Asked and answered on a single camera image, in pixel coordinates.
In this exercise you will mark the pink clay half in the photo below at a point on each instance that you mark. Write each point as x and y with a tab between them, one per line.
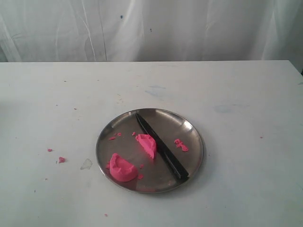
148	143

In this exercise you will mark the black knife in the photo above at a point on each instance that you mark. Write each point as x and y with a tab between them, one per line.
169	158

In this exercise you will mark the pink dough smear on plate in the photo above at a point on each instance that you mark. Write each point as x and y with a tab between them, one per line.
180	144

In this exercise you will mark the round steel plate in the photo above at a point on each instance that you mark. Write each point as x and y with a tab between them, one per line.
154	176

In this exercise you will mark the large pink dough crumb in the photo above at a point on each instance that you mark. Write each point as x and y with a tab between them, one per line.
61	160

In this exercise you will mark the white backdrop curtain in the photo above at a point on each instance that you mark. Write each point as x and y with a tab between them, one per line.
151	30

